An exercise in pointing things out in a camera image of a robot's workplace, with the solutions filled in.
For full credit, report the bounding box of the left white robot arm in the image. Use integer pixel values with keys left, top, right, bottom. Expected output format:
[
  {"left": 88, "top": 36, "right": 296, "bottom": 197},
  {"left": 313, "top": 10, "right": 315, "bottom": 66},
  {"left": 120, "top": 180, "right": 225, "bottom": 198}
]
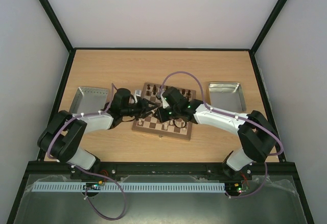
[{"left": 37, "top": 88, "right": 158, "bottom": 170}]

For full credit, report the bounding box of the black cage frame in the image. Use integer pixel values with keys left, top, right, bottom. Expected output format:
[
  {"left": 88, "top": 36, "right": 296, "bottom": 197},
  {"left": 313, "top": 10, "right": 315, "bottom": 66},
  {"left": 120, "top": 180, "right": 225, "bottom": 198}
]
[{"left": 7, "top": 0, "right": 314, "bottom": 223}]

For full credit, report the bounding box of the slotted white cable duct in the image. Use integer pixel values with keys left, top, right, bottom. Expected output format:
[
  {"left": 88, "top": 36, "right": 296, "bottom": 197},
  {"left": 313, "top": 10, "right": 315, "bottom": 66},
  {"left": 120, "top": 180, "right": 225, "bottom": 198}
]
[{"left": 31, "top": 182, "right": 225, "bottom": 193}]

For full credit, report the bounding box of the right metal tray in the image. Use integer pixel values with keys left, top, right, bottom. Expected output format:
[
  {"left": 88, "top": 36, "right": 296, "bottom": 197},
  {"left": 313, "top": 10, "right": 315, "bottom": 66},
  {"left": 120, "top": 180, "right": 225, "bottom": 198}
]
[{"left": 208, "top": 82, "right": 246, "bottom": 112}]

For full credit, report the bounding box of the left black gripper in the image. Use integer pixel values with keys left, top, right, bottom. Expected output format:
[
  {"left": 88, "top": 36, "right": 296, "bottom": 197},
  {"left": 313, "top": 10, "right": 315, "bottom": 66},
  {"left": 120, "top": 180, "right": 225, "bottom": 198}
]
[{"left": 122, "top": 97, "right": 158, "bottom": 120}]

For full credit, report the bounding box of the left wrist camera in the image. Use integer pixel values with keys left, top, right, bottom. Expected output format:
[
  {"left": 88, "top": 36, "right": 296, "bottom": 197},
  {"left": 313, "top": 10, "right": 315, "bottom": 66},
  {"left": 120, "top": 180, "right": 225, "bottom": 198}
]
[{"left": 133, "top": 90, "right": 142, "bottom": 100}]

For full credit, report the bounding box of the left metal tray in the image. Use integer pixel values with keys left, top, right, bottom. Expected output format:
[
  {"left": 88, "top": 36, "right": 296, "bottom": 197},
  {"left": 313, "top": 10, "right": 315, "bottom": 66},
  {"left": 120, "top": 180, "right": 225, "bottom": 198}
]
[{"left": 69, "top": 87, "right": 109, "bottom": 114}]

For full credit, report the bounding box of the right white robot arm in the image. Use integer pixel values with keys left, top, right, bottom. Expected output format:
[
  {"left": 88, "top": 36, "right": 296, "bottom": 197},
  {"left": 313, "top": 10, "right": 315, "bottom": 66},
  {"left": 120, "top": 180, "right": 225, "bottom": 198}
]
[{"left": 154, "top": 87, "right": 278, "bottom": 179}]

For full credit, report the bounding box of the wooden chess board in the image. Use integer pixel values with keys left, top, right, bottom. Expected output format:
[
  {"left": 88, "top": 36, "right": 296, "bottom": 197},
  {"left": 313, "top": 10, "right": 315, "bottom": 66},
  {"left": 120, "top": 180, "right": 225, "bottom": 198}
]
[{"left": 132, "top": 82, "right": 193, "bottom": 141}]

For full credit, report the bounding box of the metal tray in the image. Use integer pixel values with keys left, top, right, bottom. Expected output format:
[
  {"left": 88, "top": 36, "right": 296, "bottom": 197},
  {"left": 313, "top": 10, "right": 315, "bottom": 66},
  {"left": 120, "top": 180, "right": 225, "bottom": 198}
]
[
  {"left": 69, "top": 87, "right": 109, "bottom": 114},
  {"left": 208, "top": 82, "right": 246, "bottom": 112}
]

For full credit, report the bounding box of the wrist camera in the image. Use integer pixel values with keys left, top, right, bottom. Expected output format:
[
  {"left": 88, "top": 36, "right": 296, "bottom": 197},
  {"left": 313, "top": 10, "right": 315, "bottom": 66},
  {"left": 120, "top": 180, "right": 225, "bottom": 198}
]
[
  {"left": 157, "top": 90, "right": 170, "bottom": 109},
  {"left": 133, "top": 90, "right": 142, "bottom": 100}
]

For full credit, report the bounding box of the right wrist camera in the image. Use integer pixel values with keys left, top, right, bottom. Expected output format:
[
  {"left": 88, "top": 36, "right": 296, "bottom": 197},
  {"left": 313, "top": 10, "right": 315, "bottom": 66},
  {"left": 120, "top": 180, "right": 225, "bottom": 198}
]
[{"left": 157, "top": 90, "right": 170, "bottom": 109}]

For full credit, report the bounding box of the black mounting rail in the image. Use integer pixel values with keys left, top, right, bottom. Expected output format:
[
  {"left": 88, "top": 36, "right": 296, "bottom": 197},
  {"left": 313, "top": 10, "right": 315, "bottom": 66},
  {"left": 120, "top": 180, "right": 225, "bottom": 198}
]
[{"left": 71, "top": 162, "right": 299, "bottom": 181}]

